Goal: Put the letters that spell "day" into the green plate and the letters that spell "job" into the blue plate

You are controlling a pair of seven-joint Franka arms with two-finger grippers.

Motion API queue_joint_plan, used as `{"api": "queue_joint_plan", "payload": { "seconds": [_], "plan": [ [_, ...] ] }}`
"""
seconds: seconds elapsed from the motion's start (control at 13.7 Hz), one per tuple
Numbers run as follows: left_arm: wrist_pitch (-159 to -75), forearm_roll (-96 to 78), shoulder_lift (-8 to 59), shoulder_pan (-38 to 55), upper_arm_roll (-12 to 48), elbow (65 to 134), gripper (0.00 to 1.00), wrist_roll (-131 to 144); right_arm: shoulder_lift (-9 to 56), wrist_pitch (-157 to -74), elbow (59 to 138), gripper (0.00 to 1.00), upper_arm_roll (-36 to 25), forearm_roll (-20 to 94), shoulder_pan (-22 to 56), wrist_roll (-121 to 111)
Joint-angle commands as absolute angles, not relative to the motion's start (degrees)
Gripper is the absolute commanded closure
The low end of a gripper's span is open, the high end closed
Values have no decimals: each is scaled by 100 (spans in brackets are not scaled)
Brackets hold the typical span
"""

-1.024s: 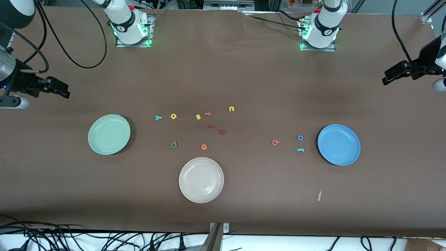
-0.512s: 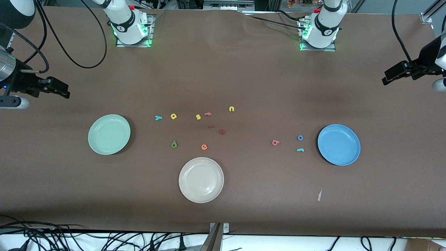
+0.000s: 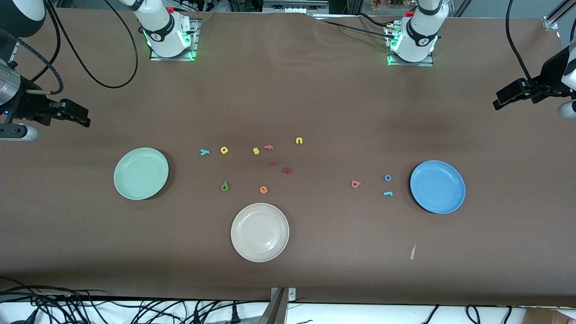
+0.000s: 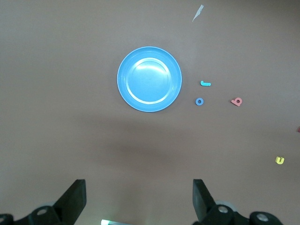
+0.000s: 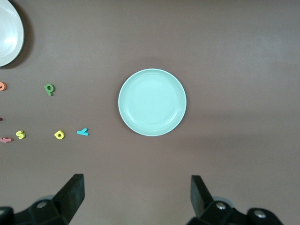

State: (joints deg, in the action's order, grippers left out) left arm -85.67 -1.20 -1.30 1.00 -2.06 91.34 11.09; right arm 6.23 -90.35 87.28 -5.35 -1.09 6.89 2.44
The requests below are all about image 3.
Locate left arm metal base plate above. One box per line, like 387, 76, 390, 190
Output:
386, 25, 435, 68

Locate aluminium frame rail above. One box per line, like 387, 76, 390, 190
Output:
7, 37, 24, 64
542, 0, 576, 31

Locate beige plate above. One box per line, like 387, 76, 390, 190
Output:
230, 203, 290, 263

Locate brown table cover sheet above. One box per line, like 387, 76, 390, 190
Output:
0, 8, 576, 307

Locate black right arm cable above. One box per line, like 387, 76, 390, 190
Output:
0, 0, 139, 95

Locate metal table edge bracket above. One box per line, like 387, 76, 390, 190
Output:
258, 287, 297, 324

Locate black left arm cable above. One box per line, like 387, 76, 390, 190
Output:
505, 0, 540, 86

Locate grey metal equipment box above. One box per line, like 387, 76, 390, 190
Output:
262, 0, 330, 13

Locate tangled black floor cables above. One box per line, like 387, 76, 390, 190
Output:
0, 278, 255, 324

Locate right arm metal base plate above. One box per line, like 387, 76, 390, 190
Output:
150, 18, 199, 62

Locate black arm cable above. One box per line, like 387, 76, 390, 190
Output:
505, 0, 540, 86
0, 0, 139, 95

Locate black base cable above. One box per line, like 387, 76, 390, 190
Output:
310, 13, 396, 41

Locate blue plate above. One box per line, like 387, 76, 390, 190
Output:
409, 160, 466, 214

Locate light green plate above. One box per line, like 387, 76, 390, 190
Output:
113, 148, 170, 200

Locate brown cardboard box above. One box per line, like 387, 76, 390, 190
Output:
524, 307, 576, 324

